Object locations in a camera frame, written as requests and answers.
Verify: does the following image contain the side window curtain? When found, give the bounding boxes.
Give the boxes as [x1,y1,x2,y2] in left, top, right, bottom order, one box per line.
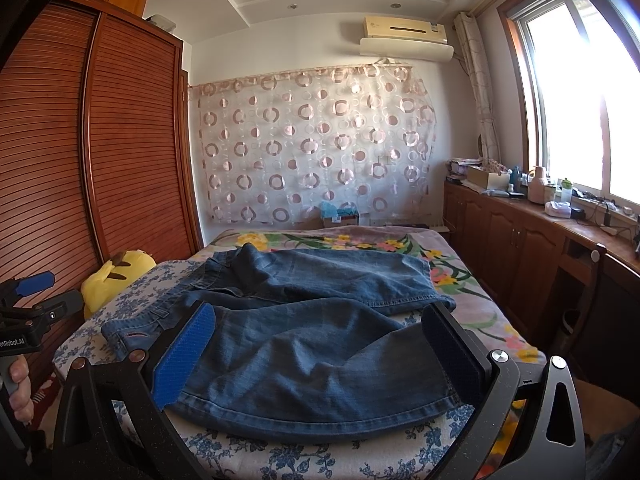
[454,12,501,162]

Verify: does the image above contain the yellow plush toy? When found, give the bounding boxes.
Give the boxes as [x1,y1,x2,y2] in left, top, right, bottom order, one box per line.
[80,249,156,320]

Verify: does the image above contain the wooden louvred wardrobe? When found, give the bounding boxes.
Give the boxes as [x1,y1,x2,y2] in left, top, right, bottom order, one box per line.
[1,0,203,294]

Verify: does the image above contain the window with wooden frame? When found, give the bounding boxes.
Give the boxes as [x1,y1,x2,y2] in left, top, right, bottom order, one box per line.
[499,0,639,207]

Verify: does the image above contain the pink bottle on sideboard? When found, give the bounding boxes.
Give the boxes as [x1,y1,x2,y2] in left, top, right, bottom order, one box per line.
[527,166,547,205]

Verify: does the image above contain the wooden sideboard cabinet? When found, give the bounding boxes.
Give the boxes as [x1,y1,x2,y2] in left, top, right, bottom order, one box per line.
[442,182,639,352]

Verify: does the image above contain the pink circle pattern curtain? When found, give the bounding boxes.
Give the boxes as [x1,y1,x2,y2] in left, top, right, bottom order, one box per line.
[189,63,436,226]

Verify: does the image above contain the blue tissue box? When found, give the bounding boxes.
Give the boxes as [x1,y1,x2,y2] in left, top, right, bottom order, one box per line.
[320,200,359,229]

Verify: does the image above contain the cardboard box on sideboard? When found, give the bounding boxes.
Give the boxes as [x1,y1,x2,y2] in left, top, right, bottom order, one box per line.
[466,166,510,191]

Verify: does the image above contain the white wall air conditioner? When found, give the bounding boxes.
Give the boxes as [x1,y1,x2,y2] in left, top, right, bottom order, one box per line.
[359,16,454,63]

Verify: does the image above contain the blue floral bed sheet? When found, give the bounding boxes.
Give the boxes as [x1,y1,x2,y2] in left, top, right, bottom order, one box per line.
[53,260,473,479]

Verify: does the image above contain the person's left hand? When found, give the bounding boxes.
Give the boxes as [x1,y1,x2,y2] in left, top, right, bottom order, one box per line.
[9,356,34,424]

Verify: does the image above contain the blue denim jeans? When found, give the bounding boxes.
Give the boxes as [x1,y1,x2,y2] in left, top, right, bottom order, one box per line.
[102,245,461,443]

